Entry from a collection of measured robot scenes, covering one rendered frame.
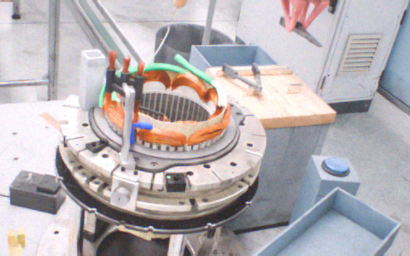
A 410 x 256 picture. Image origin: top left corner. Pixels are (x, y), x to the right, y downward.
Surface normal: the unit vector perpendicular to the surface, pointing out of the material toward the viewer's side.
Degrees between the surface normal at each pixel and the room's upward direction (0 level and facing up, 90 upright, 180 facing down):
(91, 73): 90
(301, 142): 90
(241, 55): 90
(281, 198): 90
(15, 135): 0
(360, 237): 0
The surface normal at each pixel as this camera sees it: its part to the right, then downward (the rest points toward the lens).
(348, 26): 0.42, 0.54
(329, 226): 0.17, -0.84
